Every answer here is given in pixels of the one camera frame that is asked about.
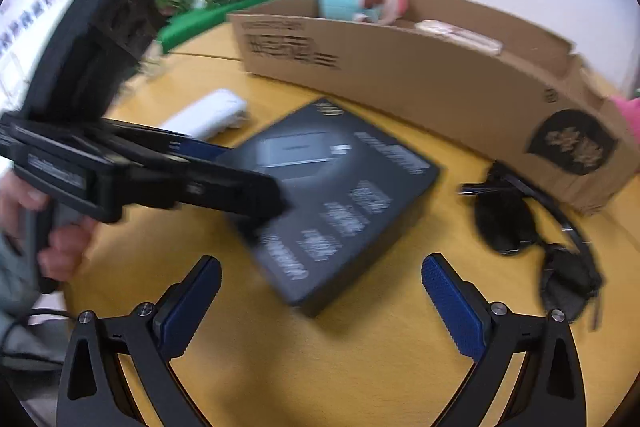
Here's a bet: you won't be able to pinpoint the black product box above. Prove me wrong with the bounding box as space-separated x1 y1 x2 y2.
219 98 440 317

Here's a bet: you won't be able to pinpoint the black sunglasses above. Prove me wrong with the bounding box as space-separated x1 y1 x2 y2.
458 161 604 331

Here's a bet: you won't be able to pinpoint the pink pig plush toy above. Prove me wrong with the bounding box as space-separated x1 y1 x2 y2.
318 0 409 26

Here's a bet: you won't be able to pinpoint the person left hand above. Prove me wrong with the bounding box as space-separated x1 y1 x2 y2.
0 168 101 283

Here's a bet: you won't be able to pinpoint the light blue jacket sleeve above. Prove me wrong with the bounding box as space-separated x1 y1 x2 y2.
1 235 68 423

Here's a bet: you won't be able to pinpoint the green covered side table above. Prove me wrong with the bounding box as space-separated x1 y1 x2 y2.
156 0 272 54

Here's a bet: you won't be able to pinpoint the brown cardboard box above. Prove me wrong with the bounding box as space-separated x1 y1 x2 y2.
230 0 639 213

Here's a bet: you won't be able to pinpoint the white phone case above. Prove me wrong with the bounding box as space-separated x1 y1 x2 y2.
414 20 503 56

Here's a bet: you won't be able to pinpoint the pink strawberry plush toy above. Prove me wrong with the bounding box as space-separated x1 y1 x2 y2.
611 96 640 138

